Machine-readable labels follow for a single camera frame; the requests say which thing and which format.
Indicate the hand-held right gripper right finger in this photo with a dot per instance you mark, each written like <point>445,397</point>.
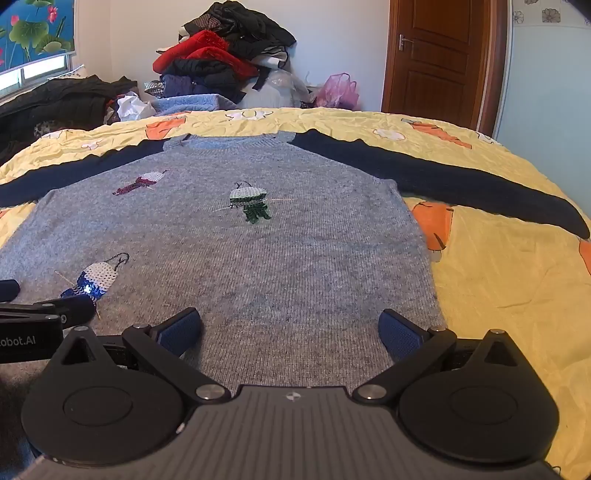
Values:
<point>399,334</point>

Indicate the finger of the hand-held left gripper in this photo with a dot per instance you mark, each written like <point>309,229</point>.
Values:
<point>74,309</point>
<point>7,289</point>

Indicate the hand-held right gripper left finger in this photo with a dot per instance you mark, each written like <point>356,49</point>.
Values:
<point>182,330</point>

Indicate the grey sweater with navy sleeves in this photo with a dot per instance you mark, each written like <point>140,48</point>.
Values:
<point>258,258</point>

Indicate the yellow carrot print quilt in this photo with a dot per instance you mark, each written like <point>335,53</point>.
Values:
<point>508,286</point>

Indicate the black coat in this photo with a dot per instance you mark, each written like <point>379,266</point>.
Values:
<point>55,99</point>

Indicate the white crumpled plastic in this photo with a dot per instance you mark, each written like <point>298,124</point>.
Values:
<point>134,108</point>

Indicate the window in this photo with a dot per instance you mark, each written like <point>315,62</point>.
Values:
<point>32,74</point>

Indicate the light blue fleece cloth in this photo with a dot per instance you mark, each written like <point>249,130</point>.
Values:
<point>189,104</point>

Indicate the pink plastic bag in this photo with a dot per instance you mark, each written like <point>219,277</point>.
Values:
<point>339,92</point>

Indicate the navy padded jacket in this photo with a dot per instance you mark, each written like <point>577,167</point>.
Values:
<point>203,76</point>

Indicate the clear plastic bag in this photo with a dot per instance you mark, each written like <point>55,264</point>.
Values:
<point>277,90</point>

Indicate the lotus print curtain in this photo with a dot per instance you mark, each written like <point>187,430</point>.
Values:
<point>37,27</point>

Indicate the brown wooden door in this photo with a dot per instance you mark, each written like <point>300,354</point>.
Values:
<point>438,60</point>

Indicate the red garment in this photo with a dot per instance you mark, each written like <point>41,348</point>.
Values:
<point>203,50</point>

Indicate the pale flower pattern wardrobe door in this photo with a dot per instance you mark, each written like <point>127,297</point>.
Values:
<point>545,83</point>

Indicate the black garment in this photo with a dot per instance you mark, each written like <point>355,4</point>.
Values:
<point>240,27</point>

